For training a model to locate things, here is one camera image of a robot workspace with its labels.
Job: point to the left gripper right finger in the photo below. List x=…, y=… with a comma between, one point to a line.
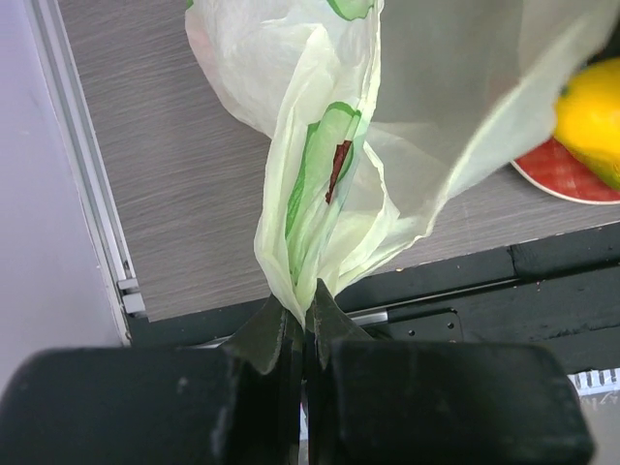
x=403, y=402

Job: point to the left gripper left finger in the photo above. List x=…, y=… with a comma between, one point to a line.
x=237, y=403

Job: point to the translucent plastic bag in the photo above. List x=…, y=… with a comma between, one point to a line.
x=379, y=112

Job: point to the fake orange green mango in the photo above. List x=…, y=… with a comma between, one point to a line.
x=587, y=119

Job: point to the red and teal plate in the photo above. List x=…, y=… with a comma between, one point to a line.
x=551, y=168

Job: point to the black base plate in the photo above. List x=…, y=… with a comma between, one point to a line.
x=561, y=291

